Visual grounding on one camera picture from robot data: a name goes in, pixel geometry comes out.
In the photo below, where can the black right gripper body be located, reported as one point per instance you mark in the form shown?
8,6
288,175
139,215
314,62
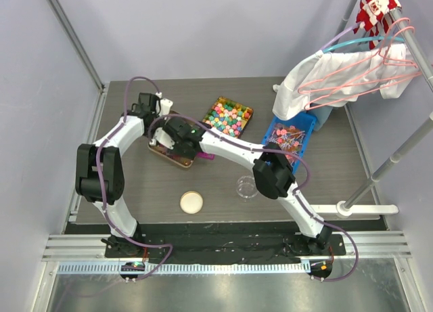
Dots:
182,150

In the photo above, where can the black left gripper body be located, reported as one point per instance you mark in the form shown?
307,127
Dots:
155,114

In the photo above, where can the gold tin of popsicle candies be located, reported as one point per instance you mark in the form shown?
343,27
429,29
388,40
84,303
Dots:
165,152

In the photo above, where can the magenta plastic scoop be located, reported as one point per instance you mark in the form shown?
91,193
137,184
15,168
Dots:
205,156

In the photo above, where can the clear glass jar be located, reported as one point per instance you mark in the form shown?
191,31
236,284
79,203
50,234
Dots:
246,188

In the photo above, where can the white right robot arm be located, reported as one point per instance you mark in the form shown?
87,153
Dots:
269,165

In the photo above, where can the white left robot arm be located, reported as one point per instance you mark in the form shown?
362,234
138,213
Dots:
99,171

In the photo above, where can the dark tin of star candies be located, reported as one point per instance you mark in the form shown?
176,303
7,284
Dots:
228,116

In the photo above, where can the round gold jar lid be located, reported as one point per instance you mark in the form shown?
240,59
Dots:
191,202

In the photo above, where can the blue bin of lollipops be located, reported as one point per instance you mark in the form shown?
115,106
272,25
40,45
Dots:
291,135

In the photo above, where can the grey blue cloth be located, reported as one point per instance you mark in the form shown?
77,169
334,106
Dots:
321,114

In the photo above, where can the white shirt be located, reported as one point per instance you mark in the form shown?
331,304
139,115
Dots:
288,102

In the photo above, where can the teal hanger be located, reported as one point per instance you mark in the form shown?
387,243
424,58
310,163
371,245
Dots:
354,42

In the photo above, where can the red white cloth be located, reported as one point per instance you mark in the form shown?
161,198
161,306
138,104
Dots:
373,16

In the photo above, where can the grey clothes rack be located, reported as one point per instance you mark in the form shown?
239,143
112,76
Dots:
395,139

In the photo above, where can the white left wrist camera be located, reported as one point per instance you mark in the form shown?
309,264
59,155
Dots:
163,105

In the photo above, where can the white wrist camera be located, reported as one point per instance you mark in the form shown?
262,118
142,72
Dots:
162,138
163,105

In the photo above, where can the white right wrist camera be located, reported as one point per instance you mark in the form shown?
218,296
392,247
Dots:
162,138

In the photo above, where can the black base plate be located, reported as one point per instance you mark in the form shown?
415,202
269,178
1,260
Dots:
225,243

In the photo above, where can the slotted cable duct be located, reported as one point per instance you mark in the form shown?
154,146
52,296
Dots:
133,267

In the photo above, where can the aluminium corner post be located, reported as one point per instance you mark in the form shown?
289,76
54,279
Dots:
72,36

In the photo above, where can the pink wire hanger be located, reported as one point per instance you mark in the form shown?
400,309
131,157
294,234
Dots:
335,81

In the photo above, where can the aluminium frame rail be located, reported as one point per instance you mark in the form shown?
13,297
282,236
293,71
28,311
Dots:
365,245

